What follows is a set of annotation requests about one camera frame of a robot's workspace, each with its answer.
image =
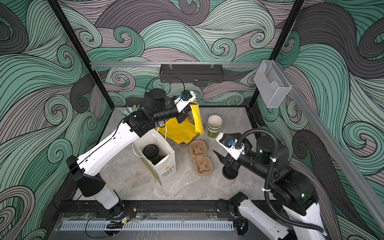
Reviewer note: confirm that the stack of green paper cups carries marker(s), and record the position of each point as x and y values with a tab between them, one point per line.
214	125

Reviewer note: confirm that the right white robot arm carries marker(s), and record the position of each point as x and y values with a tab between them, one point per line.
292	208

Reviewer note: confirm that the pink cup of stirrers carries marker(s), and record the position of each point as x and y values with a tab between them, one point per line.
132	109

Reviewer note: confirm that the white slotted cable duct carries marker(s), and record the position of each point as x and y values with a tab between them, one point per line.
182	225

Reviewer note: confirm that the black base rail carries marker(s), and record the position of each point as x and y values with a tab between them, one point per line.
136	208

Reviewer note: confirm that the white paper takeout bag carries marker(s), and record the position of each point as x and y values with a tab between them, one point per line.
164	170

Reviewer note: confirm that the yellow paper napkin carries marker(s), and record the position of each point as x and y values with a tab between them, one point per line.
185	132

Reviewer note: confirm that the black wall-mounted tray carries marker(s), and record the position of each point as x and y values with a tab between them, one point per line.
191	73

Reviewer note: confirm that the brown cardboard napkin tray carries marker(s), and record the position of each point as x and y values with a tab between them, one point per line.
185	145

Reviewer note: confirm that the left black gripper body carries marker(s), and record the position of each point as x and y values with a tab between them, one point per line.
181	116

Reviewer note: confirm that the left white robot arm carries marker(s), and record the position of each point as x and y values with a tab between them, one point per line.
85	169

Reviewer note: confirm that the black coffee lid stack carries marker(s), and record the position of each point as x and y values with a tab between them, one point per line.
229	173

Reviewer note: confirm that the clear acrylic wall holder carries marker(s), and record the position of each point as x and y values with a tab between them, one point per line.
272	83

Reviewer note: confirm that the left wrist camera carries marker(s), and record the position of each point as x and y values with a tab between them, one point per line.
185	98

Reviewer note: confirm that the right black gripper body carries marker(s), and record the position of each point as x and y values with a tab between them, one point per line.
250	159

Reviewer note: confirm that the brown pulp cup carrier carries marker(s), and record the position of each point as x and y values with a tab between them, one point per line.
202	163

